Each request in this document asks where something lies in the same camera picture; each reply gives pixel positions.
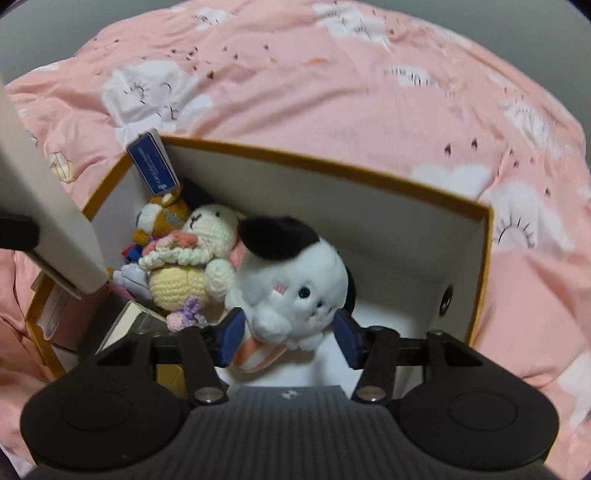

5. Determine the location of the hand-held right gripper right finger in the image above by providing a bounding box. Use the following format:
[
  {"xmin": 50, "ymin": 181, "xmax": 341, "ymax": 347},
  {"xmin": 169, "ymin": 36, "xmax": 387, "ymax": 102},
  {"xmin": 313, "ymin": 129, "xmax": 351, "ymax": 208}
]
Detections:
[{"xmin": 332, "ymin": 309, "xmax": 484, "ymax": 405}]

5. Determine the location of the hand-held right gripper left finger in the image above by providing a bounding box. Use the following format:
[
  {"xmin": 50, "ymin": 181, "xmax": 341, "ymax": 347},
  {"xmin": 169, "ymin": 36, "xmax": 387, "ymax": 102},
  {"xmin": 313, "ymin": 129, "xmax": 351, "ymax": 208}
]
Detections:
[{"xmin": 96, "ymin": 307, "xmax": 245, "ymax": 407}]

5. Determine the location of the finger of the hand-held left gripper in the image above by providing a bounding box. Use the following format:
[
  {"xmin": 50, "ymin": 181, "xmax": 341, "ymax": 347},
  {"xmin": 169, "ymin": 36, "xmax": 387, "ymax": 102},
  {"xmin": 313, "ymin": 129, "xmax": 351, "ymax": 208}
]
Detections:
[{"xmin": 0, "ymin": 213, "xmax": 41, "ymax": 253}]

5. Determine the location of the white carton box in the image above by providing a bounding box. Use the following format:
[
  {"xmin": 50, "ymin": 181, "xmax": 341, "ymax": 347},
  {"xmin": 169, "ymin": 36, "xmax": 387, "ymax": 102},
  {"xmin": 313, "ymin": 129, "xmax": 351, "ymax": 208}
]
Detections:
[{"xmin": 0, "ymin": 80, "xmax": 110, "ymax": 300}]

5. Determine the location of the crochet bunny with flowers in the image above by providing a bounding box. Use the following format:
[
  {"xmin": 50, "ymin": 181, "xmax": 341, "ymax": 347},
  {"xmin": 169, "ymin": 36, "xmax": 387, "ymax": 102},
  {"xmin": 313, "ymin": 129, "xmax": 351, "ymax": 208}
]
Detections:
[{"xmin": 137, "ymin": 203, "xmax": 246, "ymax": 334}]

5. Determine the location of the black and white plush dog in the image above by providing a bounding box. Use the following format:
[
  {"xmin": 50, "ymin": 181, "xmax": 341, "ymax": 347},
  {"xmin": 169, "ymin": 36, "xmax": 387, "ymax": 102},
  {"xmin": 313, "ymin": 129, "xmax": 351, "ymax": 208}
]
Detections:
[{"xmin": 225, "ymin": 213, "xmax": 357, "ymax": 373}]

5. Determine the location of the orange cardboard box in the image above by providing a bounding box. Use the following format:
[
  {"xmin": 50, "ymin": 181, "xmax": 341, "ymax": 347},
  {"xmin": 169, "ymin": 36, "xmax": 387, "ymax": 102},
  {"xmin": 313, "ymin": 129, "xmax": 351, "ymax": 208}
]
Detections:
[{"xmin": 24, "ymin": 135, "xmax": 496, "ymax": 402}]

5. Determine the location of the orange plush with blue hat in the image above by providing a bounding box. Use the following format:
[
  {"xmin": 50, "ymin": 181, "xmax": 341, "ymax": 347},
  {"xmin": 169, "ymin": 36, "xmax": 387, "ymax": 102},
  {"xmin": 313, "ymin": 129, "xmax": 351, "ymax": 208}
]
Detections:
[{"xmin": 121, "ymin": 180, "xmax": 209, "ymax": 278}]

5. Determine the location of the dark blue card pack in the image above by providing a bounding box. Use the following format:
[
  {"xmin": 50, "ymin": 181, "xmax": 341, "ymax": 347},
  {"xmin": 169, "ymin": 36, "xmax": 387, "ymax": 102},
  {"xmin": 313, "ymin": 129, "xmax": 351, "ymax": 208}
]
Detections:
[{"xmin": 126, "ymin": 130, "xmax": 182, "ymax": 195}]

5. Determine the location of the pink cloud print blanket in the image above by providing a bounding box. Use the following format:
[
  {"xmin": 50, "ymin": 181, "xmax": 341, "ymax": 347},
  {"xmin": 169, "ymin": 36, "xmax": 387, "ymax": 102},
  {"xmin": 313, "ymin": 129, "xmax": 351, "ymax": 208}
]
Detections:
[{"xmin": 0, "ymin": 0, "xmax": 591, "ymax": 480}]

